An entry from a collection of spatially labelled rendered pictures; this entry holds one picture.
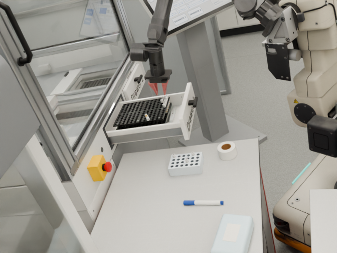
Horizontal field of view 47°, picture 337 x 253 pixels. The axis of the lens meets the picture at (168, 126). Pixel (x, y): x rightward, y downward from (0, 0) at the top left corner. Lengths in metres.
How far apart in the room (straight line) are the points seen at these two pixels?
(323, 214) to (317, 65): 0.63
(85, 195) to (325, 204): 0.80
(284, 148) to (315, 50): 1.23
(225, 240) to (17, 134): 0.68
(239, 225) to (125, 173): 0.58
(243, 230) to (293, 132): 1.76
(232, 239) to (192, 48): 1.57
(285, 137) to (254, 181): 1.48
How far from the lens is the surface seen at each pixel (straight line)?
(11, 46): 1.20
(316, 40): 1.59
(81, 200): 1.42
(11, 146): 0.72
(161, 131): 1.56
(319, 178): 2.08
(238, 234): 1.18
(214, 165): 1.48
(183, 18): 2.34
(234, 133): 2.89
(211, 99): 2.70
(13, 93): 0.74
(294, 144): 2.76
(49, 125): 1.28
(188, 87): 1.69
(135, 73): 2.01
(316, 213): 1.27
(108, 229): 1.40
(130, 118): 1.65
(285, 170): 2.56
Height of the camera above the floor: 1.69
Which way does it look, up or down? 31 degrees down
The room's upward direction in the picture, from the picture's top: 18 degrees counter-clockwise
